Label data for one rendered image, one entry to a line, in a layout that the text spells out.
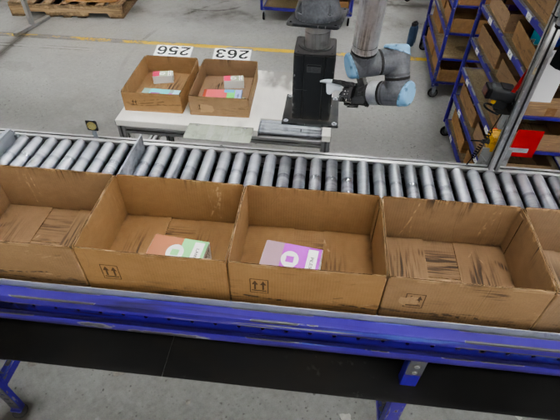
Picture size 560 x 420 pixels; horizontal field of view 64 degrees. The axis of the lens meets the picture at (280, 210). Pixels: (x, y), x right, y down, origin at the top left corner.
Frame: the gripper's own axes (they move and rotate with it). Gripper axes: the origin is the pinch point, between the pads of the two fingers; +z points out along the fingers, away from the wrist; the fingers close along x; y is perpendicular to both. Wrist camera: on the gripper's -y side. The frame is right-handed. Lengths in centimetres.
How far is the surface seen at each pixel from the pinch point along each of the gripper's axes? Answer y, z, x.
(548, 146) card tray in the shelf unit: -12, -62, 108
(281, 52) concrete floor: -91, 192, 158
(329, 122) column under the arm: 10.1, 9.6, 19.1
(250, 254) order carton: 70, -25, -49
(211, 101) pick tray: 15, 51, -17
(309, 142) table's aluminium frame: 21.4, 12.9, 12.6
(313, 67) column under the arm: -7.6, 9.5, -2.1
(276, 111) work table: 9.4, 34.7, 9.0
